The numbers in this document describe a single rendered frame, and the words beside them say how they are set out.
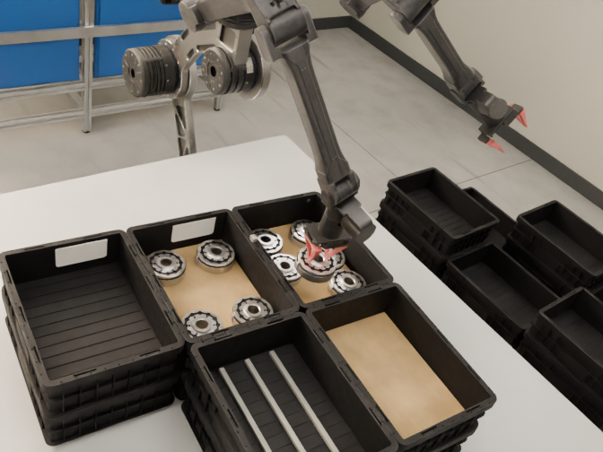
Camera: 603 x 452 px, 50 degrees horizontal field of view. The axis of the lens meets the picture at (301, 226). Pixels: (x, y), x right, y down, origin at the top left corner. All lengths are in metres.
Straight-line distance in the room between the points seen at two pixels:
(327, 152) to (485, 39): 3.52
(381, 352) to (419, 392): 0.14
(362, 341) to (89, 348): 0.67
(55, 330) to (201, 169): 0.95
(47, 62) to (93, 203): 1.41
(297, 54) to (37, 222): 1.07
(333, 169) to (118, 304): 0.63
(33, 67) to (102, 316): 1.99
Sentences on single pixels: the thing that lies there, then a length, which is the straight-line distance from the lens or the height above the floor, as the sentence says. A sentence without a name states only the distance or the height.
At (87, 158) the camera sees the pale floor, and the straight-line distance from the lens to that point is 3.51.
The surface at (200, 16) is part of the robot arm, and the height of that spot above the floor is 1.44.
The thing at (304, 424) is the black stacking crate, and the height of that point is 0.83.
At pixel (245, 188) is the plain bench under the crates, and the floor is 0.70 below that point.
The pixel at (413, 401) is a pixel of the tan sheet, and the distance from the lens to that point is 1.62.
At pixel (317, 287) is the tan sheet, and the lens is 1.77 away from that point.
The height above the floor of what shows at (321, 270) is 0.98.
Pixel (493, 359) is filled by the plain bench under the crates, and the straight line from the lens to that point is 2.01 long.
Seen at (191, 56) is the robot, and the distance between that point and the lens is 2.36.
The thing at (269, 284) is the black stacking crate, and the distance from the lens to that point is 1.64.
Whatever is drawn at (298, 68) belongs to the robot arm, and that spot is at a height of 1.50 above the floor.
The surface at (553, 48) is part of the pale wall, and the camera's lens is 4.52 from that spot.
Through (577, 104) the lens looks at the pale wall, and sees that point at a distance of 4.47.
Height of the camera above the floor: 2.05
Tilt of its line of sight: 39 degrees down
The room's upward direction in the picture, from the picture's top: 16 degrees clockwise
